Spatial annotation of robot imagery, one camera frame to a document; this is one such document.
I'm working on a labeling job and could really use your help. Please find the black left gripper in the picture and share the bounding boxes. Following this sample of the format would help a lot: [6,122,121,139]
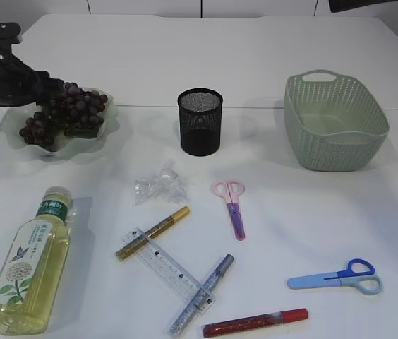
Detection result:
[0,51,64,107]

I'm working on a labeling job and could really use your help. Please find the purple artificial grape bunch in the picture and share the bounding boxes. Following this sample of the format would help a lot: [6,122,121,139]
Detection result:
[19,83,111,151]

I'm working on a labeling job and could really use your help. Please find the clear plastic sheet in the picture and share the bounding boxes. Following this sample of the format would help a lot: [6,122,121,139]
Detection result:
[134,159,188,205]

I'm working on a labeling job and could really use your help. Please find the yellow tea drink bottle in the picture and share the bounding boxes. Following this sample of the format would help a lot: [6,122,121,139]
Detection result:
[0,186,72,336]

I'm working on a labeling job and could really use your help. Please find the black blue right robot arm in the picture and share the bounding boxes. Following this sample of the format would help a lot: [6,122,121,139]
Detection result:
[328,0,392,13]

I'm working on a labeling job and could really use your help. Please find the green wavy glass plate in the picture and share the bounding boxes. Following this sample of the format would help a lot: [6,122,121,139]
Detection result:
[0,82,118,160]

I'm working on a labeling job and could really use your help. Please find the black mesh pen holder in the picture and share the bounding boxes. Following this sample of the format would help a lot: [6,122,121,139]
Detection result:
[177,88,223,157]

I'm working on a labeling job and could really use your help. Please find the gold glitter marker pen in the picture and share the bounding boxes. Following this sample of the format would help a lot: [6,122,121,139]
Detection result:
[115,206,190,261]

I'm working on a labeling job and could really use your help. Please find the clear plastic ruler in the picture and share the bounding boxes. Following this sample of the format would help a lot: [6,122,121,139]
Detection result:
[122,228,216,314]

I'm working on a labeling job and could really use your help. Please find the silver glitter marker pen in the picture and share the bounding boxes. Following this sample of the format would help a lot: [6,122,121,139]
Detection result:
[168,254,234,338]

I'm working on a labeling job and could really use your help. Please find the light green woven plastic basket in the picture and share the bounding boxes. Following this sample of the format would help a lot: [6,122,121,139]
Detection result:
[284,69,390,172]

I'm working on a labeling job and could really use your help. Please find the red glitter marker pen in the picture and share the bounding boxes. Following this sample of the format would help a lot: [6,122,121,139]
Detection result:
[202,308,309,338]

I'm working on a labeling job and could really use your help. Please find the pink scissors with purple sheath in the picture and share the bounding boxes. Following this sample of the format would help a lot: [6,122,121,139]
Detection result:
[212,180,246,241]

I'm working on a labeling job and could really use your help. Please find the blue scissors with sheath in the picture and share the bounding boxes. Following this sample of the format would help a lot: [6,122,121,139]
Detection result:
[287,258,383,295]

